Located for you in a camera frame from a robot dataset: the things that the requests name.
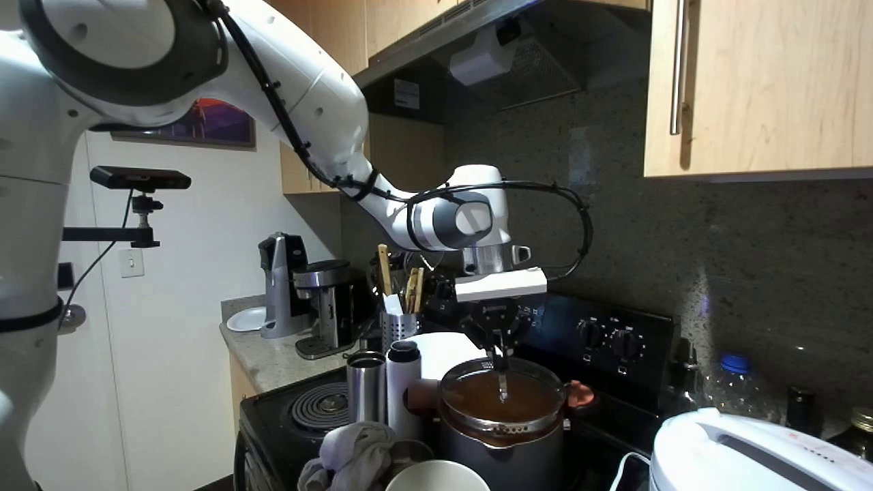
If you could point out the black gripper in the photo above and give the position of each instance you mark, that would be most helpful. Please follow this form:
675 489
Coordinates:
498 321

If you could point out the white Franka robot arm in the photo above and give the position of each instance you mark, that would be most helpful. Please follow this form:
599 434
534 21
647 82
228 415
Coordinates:
300 91

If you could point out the dark pot with copper interior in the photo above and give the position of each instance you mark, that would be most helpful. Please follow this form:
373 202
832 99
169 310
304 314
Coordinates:
501 466

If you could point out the wide white bowl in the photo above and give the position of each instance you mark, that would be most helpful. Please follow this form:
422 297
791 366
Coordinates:
445 351

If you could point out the perforated steel utensil holder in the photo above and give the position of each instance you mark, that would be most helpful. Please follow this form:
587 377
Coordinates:
400 328

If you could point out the white thermos bottle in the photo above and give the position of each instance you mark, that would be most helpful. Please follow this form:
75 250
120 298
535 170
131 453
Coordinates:
404 391

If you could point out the wooden utensil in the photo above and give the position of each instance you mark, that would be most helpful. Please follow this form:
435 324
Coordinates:
415 291
385 267

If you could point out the black electric stove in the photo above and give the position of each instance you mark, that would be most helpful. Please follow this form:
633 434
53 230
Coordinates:
618 343

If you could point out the small clear glass bowl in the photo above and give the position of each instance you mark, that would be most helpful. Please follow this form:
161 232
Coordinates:
412 451

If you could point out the stainless steel thermos tumbler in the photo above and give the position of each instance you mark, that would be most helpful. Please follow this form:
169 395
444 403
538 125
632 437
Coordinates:
366 391

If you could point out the white crumpled cloth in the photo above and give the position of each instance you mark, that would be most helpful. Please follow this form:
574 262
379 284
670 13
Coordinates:
356 453

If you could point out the black silver coffee maker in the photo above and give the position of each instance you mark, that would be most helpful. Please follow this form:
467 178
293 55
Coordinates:
328 302

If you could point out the dark glass bottle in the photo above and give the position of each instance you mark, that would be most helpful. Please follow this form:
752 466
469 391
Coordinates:
682 384

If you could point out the electric coil burner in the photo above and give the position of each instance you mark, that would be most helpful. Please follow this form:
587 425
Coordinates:
317 407

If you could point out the blue capped water bottle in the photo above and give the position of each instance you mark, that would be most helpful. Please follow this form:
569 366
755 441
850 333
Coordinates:
737 391

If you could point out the small white dish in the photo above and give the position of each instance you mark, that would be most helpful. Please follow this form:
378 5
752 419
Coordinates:
246 321

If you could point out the wooden base cabinet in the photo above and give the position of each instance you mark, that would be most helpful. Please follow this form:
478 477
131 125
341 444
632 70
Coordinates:
242 391

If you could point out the white hood lamp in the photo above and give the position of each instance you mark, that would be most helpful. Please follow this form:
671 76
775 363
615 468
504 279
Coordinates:
482 59

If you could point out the small dark bottle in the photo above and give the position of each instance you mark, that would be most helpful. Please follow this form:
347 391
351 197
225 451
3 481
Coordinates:
801 410

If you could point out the steel range hood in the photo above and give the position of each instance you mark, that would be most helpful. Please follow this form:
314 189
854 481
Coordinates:
562 36

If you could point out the framed sunset picture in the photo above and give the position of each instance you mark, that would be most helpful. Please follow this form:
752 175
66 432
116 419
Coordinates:
218 127

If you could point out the grey wall outlet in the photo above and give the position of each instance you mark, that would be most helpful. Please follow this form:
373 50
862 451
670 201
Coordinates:
579 155

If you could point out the wooden wall cabinet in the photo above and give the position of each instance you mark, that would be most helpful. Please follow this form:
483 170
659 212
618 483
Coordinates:
411 146

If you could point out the white light switch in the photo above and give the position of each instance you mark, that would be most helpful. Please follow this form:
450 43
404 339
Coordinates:
131 262

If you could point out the black stereo camera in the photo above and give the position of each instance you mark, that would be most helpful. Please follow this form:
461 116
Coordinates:
137 178

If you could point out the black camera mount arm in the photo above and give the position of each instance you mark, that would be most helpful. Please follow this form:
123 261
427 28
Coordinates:
111 235

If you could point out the small black wall box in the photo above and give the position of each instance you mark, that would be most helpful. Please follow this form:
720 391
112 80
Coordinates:
66 275

